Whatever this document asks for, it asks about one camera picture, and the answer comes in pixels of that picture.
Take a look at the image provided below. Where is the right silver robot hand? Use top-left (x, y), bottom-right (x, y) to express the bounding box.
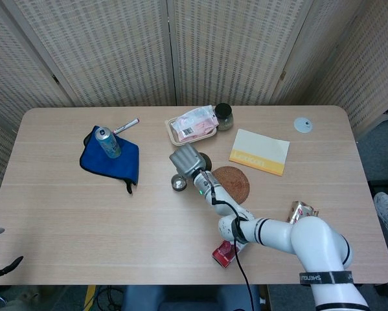
top-left (169, 143), bottom-right (203, 179)

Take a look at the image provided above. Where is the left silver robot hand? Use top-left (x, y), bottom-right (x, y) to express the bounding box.
top-left (0, 227), bottom-right (25, 282)

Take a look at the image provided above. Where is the black teapot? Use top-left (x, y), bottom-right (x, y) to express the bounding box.
top-left (198, 152), bottom-right (213, 171)

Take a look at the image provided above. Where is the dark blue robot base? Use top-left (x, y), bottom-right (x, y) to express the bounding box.
top-left (120, 284), bottom-right (262, 311)

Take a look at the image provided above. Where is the brown round woven coaster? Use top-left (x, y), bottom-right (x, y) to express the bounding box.
top-left (211, 166), bottom-right (251, 205)

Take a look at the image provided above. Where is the white round lid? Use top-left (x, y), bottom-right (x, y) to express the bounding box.
top-left (293, 117), bottom-right (314, 133)

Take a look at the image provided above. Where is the dark green ceramic teacup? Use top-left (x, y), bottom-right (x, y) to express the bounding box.
top-left (170, 174), bottom-right (188, 192)

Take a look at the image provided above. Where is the beige takeaway food tray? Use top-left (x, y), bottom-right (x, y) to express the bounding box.
top-left (164, 117), bottom-right (219, 146)

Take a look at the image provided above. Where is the pink white snack packet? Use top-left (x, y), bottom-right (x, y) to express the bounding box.
top-left (174, 105), bottom-right (220, 143)

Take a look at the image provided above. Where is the glass jar black lid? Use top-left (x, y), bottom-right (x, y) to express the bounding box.
top-left (214, 102), bottom-right (234, 132)

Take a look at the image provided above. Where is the white marker pen red cap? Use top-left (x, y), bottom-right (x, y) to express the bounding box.
top-left (111, 118), bottom-right (141, 135)

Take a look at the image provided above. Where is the white yellow Lexicon book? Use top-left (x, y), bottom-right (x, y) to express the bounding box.
top-left (229, 128), bottom-right (291, 177)

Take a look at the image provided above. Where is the light blue drink can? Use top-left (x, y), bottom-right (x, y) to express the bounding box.
top-left (95, 126), bottom-right (122, 159)

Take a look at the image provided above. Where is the blue microfiber cloth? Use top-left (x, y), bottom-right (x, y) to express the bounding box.
top-left (79, 125), bottom-right (140, 195)

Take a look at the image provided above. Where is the red NFC juice bottle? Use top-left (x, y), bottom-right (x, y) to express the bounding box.
top-left (212, 239), bottom-right (246, 269)

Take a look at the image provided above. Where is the gold patterned snack bag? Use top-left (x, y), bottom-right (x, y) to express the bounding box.
top-left (289, 200), bottom-right (320, 226)

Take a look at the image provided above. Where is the woven folding screen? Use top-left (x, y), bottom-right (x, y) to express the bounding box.
top-left (0, 0), bottom-right (388, 208)

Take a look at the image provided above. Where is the white sneaker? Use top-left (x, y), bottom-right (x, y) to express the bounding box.
top-left (373, 191), bottom-right (388, 239)

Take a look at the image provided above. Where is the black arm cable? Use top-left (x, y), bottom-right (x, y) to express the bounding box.
top-left (203, 171), bottom-right (256, 311)

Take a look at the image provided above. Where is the black metal frame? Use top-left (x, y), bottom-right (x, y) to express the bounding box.
top-left (368, 179), bottom-right (388, 195)

